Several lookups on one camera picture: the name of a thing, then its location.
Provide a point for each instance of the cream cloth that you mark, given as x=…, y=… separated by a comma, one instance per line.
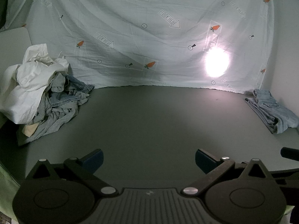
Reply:
x=29, y=130

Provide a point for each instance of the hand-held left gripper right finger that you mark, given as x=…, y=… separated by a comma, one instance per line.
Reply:
x=205, y=162

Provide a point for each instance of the white garment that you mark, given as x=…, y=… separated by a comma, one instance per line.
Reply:
x=25, y=81

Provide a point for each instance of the grey garment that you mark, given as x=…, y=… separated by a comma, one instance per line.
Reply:
x=52, y=121

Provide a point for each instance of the carrot printed pale sheet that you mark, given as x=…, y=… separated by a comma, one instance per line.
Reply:
x=144, y=51

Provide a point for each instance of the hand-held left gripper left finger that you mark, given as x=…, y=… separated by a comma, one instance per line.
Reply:
x=93, y=160

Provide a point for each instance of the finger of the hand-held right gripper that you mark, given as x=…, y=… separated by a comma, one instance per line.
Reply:
x=290, y=154

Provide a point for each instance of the folded light blue jeans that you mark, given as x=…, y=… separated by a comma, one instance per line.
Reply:
x=271, y=112

